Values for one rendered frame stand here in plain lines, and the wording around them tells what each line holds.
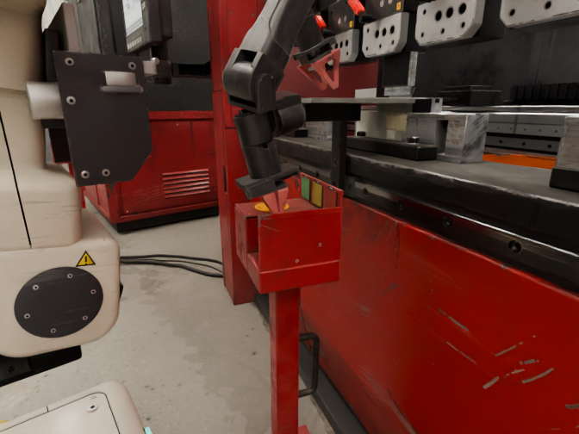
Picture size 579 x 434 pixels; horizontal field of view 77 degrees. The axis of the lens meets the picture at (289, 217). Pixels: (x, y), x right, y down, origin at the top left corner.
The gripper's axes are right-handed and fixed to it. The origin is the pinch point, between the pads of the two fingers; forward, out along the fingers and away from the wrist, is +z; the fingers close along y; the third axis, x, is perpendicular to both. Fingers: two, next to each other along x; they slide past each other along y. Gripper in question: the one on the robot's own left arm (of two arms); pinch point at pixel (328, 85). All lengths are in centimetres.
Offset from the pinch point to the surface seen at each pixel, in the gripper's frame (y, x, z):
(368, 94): -2.2, -7.4, 6.2
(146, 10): 96, 14, -44
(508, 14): -32.1, -17.5, -1.3
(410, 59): -5.3, -18.7, 3.8
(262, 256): -23.2, 35.3, 14.1
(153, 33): 96, 16, -36
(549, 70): -3, -64, 29
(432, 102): -14.3, -13.7, 11.9
